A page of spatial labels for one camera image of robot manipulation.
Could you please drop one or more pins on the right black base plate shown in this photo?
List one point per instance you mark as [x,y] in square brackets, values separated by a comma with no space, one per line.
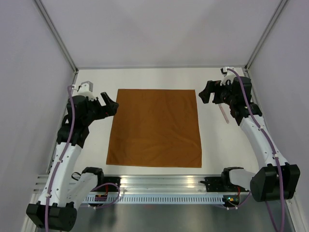
[217,184]

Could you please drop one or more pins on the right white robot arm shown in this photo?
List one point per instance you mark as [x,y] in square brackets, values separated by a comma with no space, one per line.
[276,177]

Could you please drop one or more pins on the knife with pink handle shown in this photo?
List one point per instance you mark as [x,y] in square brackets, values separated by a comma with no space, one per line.
[223,113]

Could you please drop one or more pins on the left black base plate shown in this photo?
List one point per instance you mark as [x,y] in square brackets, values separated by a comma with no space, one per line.
[110,188]

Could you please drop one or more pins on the right aluminium frame post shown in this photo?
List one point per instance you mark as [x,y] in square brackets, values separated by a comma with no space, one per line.
[270,25]

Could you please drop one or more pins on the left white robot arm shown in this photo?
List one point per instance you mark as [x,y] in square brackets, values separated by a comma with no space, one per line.
[56,207]

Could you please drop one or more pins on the left aluminium frame post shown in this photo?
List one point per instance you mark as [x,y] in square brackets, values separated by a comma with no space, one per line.
[45,15]

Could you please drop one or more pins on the brown cloth napkin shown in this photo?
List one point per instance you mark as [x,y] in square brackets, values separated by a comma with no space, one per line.
[155,128]

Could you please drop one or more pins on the white slotted cable duct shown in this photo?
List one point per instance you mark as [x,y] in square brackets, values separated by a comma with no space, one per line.
[157,199]

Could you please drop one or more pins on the aluminium frame post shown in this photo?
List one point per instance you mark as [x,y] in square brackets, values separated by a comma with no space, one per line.
[270,25]
[45,15]

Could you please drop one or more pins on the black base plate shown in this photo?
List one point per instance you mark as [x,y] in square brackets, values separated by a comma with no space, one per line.
[217,184]
[110,188]

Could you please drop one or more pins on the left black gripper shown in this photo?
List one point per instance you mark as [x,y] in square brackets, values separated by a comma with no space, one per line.
[108,110]

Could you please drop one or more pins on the aluminium mounting rail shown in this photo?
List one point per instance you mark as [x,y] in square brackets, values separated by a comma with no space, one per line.
[164,184]

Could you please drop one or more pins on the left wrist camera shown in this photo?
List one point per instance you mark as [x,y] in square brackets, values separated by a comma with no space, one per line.
[86,89]

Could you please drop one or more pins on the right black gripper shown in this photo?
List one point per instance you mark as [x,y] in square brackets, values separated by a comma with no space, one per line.
[214,87]

